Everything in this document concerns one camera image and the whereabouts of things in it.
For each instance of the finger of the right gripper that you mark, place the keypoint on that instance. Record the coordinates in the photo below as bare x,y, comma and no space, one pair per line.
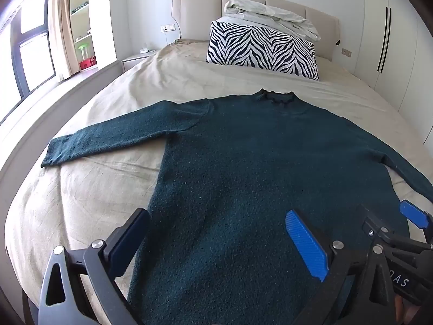
421,219
379,230

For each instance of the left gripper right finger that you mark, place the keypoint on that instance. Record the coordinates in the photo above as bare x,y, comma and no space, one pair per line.
355,284

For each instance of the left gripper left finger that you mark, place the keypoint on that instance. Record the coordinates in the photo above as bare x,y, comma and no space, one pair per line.
63,299

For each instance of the dark teal knit sweater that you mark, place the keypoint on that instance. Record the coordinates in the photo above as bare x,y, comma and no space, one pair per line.
217,251

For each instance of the person's right hand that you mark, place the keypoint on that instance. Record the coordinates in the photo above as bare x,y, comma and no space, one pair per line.
405,311

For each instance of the beige bed sheet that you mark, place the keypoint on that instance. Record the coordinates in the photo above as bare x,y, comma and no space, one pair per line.
180,74

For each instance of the zebra print pillow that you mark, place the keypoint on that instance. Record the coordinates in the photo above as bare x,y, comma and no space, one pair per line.
261,47

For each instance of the red box on shelf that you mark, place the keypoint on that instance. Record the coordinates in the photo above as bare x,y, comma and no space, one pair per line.
89,62

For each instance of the white nightstand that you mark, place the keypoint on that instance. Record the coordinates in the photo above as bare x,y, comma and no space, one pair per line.
133,60

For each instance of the crumpled white duvet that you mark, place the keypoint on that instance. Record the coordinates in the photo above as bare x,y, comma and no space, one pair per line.
252,13

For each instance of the green topped bottle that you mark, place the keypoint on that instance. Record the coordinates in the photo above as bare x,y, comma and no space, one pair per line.
83,50

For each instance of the beige curtain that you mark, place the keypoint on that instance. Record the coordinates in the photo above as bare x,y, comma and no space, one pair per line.
61,41

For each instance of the black framed window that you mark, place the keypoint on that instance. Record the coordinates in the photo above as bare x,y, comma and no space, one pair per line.
26,60

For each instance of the beige upholstered headboard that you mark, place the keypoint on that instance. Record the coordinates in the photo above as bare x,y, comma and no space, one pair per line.
194,18

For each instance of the grey bed frame edge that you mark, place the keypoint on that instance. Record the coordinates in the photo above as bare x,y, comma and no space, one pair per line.
44,121

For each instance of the white wardrobe with black handles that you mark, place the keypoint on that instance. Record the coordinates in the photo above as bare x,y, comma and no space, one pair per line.
395,60

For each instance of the right wall socket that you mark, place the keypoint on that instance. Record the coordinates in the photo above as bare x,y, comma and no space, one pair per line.
346,52

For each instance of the left wall socket panel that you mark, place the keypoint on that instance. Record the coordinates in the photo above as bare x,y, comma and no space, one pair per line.
168,28

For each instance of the white wall shelf unit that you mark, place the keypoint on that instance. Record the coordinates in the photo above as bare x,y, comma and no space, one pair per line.
80,25

